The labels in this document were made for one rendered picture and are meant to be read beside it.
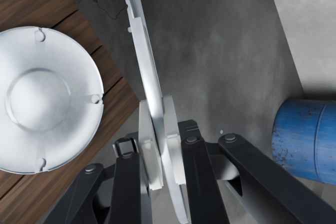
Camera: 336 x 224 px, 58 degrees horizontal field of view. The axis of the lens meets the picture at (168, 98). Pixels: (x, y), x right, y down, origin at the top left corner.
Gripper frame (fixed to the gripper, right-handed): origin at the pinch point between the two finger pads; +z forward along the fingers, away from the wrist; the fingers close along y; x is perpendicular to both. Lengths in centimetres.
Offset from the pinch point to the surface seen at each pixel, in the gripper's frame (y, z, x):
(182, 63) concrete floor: 10, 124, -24
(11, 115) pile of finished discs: -28.5, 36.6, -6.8
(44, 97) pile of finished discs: -23.4, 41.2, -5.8
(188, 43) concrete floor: 16, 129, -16
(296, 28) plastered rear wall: 100, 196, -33
